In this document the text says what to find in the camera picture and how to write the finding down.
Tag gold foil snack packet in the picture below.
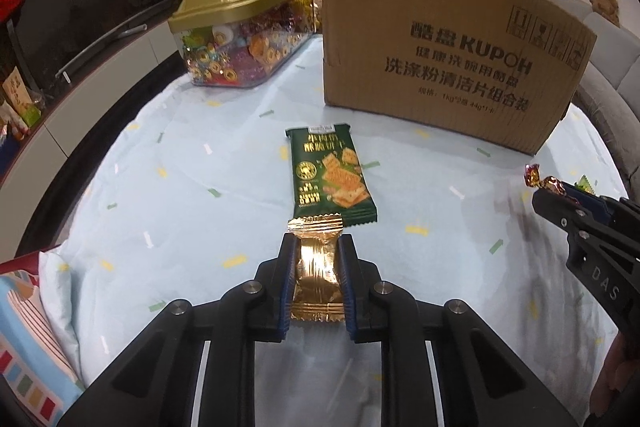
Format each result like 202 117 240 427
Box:
286 214 346 323

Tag person's right hand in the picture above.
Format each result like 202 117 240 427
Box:
591 333 640 419

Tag grey and black television cabinet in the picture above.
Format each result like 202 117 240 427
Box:
0 7 183 258

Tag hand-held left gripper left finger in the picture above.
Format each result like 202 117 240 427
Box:
57 232 301 427

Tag snack packets beside cabinet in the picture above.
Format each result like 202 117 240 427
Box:
0 67 43 148

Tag brown plush toy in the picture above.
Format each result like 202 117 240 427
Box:
589 0 623 28

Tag green cracker packet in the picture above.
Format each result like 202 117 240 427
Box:
285 123 378 228

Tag grey curved sofa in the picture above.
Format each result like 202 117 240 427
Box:
542 0 640 168

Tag gold twist-wrapped candy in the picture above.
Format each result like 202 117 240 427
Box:
522 163 568 198

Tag brown cardboard box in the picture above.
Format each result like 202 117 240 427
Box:
320 0 598 158

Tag colourful striped cushion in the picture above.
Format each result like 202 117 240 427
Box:
0 257 88 415

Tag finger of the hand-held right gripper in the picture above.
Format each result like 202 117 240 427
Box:
562 184 640 233
531 191 601 234

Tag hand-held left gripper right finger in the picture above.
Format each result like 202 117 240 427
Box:
337 234 578 427

